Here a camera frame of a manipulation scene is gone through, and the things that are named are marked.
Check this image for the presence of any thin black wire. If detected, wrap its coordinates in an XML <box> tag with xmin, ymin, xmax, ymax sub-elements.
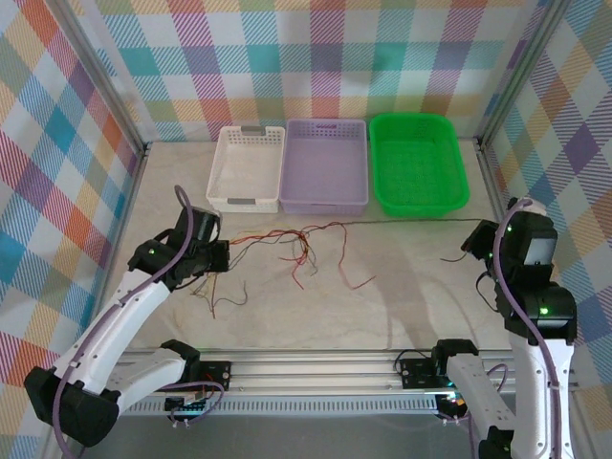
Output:
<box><xmin>305</xmin><ymin>217</ymin><xmax>485</xmax><ymax>263</ymax></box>
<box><xmin>212</xmin><ymin>280</ymin><xmax>250</xmax><ymax>307</ymax></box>

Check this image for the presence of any thin red wire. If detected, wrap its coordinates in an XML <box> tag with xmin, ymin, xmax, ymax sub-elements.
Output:
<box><xmin>229</xmin><ymin>222</ymin><xmax>379</xmax><ymax>292</ymax></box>
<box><xmin>279</xmin><ymin>233</ymin><xmax>317</xmax><ymax>291</ymax></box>

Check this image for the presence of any white plastic basket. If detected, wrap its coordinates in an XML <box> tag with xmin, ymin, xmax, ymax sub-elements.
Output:
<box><xmin>205</xmin><ymin>124</ymin><xmax>287</xmax><ymax>215</ymax></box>

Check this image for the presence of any green plastic basket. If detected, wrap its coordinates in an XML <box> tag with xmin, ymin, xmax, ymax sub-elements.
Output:
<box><xmin>367</xmin><ymin>112</ymin><xmax>471</xmax><ymax>220</ymax></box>

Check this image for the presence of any purple plastic basket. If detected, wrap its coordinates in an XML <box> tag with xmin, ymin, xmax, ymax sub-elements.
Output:
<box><xmin>278</xmin><ymin>118</ymin><xmax>371</xmax><ymax>219</ymax></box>

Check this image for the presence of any small circuit board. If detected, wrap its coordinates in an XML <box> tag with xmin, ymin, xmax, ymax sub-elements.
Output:
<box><xmin>164</xmin><ymin>394</ymin><xmax>214</xmax><ymax>417</ymax></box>
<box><xmin>437</xmin><ymin>391</ymin><xmax>472</xmax><ymax>417</ymax></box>

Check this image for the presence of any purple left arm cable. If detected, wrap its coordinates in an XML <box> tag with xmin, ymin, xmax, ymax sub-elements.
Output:
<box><xmin>51</xmin><ymin>185</ymin><xmax>226</xmax><ymax>458</ymax></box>

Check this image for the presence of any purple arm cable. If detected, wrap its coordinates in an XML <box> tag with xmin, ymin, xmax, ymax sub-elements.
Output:
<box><xmin>51</xmin><ymin>185</ymin><xmax>226</xmax><ymax>458</ymax></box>
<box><xmin>439</xmin><ymin>198</ymin><xmax>563</xmax><ymax>459</ymax></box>

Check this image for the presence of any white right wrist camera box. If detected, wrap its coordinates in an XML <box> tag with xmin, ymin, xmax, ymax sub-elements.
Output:
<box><xmin>507</xmin><ymin>196</ymin><xmax>547</xmax><ymax>217</ymax></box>

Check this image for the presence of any aluminium side rail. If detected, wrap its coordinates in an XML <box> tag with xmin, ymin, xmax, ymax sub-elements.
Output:
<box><xmin>102</xmin><ymin>142</ymin><xmax>153</xmax><ymax>288</ymax></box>
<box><xmin>475</xmin><ymin>138</ymin><xmax>517</xmax><ymax>226</ymax></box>

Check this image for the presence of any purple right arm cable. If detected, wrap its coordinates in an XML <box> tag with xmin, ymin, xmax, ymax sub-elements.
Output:
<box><xmin>439</xmin><ymin>198</ymin><xmax>563</xmax><ymax>459</ymax></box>

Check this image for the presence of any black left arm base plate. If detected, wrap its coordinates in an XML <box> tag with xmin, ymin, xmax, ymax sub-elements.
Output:
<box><xmin>162</xmin><ymin>361</ymin><xmax>233</xmax><ymax>394</ymax></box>

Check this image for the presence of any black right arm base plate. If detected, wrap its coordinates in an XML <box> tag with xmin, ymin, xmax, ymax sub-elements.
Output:
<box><xmin>399</xmin><ymin>356</ymin><xmax>455</xmax><ymax>389</ymax></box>

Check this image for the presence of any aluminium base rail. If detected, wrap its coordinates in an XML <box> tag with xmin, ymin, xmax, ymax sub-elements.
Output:
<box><xmin>109</xmin><ymin>350</ymin><xmax>580</xmax><ymax>399</ymax></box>

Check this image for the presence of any aluminium frame post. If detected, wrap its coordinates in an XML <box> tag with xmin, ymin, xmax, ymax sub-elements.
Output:
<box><xmin>52</xmin><ymin>0</ymin><xmax>150</xmax><ymax>157</ymax></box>
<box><xmin>476</xmin><ymin>0</ymin><xmax>574</xmax><ymax>144</ymax></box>

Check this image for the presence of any grey slotted cable duct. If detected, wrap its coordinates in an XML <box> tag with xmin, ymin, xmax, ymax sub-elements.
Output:
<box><xmin>119</xmin><ymin>400</ymin><xmax>441</xmax><ymax>415</ymax></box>

